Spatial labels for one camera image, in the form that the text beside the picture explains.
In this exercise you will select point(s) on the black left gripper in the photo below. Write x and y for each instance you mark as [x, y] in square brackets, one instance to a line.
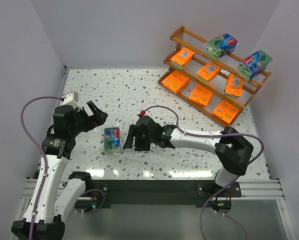
[88, 118]

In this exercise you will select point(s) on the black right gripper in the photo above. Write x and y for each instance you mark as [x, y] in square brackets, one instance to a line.
[137, 137]

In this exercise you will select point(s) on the blue sponge pack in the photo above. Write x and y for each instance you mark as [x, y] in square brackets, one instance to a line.
[221, 45]
[112, 140]

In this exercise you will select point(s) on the orange sponge box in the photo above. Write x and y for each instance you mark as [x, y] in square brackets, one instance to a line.
[225, 111]
[233, 87]
[208, 72]
[181, 59]

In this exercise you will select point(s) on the green sponge pack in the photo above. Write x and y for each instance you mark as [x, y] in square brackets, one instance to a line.
[253, 65]

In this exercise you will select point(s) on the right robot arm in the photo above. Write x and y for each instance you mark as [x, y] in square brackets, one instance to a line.
[216, 158]

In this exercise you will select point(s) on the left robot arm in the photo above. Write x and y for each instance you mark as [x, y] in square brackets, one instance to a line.
[47, 211]

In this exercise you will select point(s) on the wooden shelf rack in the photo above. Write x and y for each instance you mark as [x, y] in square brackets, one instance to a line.
[229, 63]

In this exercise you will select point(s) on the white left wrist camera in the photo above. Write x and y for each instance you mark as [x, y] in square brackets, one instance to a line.
[72, 99]

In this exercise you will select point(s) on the black table base frame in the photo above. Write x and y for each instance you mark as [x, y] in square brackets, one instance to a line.
[148, 192]

